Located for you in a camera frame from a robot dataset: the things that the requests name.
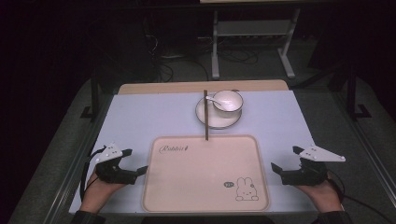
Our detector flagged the dark brown chopsticks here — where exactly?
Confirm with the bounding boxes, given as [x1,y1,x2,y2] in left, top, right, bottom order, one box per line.
[203,90,210,142]

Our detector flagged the white metal stand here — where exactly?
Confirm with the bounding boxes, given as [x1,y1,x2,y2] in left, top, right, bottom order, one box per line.
[210,8,302,81]

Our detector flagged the metal frame rail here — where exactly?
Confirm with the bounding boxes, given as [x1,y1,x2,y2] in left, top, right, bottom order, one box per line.
[330,91,396,200]
[43,92,115,224]

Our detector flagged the black floor cables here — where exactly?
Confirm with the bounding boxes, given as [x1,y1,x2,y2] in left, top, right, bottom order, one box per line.
[143,32,260,82]

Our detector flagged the person's left hand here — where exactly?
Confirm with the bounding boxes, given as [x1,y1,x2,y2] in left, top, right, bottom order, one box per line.
[79,173,126,215]

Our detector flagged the white ceramic spoon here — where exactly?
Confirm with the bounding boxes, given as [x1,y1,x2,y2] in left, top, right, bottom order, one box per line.
[205,95,223,107]

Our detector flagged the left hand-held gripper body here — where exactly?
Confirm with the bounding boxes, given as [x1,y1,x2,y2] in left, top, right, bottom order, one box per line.
[93,142,138,186]

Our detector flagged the pale lilac table mat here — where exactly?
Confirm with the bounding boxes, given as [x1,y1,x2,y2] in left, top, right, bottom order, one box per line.
[68,90,319,215]

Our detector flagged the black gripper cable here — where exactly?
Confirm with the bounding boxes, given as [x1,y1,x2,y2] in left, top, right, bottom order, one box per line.
[326,170,396,224]
[79,145,107,201]

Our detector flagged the person's right hand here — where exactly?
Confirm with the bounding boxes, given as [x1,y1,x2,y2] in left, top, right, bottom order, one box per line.
[294,172,344,215]

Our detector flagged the pink tray with rabbit print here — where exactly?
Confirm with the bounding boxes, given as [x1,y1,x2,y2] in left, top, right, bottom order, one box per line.
[141,134,271,214]

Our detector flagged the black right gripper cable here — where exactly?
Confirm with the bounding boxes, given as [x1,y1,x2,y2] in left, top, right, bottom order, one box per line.
[326,170,396,224]

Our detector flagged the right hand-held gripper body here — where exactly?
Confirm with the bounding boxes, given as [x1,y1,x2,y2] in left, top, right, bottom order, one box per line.
[280,144,347,187]

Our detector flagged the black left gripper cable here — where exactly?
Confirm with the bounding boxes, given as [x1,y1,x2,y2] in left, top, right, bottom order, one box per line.
[79,145,107,201]

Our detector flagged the white bowl with dark rim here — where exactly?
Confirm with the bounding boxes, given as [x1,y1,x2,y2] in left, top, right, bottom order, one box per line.
[212,90,245,119]

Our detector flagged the white round plate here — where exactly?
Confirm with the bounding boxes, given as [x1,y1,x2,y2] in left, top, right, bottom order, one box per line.
[194,95,243,131]

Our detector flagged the black metal stand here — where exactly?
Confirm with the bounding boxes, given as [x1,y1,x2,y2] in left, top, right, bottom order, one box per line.
[79,66,105,121]
[340,63,374,121]

